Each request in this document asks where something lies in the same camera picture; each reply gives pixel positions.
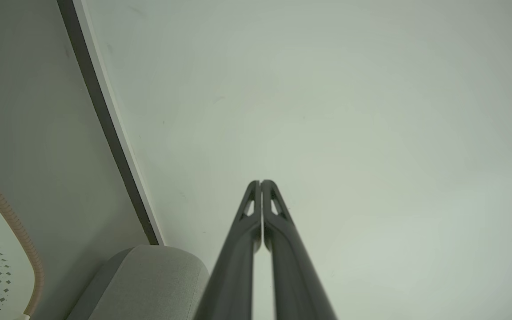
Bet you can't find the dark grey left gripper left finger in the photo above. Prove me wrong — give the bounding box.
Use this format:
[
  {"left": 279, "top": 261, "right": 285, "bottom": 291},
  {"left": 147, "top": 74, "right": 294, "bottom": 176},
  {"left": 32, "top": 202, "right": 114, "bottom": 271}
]
[{"left": 193, "top": 180, "right": 263, "bottom": 320}]

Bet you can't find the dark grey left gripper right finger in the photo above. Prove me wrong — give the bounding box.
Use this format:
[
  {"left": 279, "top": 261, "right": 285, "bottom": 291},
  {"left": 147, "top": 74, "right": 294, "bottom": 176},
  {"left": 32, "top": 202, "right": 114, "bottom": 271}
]
[{"left": 261, "top": 179, "right": 338, "bottom": 320}]

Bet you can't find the white perforated laundry basket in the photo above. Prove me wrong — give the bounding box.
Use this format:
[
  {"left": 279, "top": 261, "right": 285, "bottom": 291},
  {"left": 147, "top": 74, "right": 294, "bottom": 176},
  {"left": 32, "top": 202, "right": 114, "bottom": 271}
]
[{"left": 0, "top": 161, "right": 46, "bottom": 320}]

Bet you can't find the grey fabric sofa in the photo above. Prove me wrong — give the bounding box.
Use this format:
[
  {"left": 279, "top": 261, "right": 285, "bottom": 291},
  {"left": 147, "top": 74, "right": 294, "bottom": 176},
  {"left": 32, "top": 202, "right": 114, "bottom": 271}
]
[{"left": 66, "top": 244, "right": 211, "bottom": 320}]

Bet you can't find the white and black baseboard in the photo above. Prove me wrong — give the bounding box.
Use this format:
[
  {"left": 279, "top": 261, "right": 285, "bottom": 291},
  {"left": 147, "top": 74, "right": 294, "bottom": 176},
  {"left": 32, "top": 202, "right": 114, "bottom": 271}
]
[{"left": 56, "top": 0, "right": 166, "bottom": 246}]

